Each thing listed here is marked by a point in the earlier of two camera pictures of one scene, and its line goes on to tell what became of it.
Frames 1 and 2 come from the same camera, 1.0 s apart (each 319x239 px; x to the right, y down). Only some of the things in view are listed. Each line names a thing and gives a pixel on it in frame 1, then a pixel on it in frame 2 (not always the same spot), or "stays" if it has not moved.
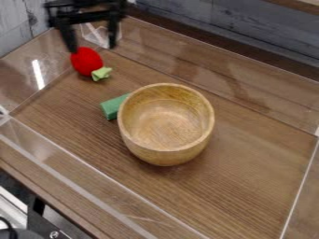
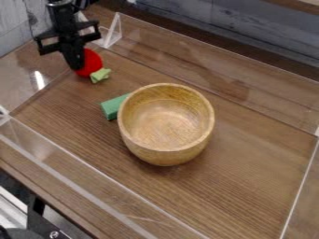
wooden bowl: (166, 121) stays
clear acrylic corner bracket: (99, 35) stays
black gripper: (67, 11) -> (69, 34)
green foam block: (110, 106) stays
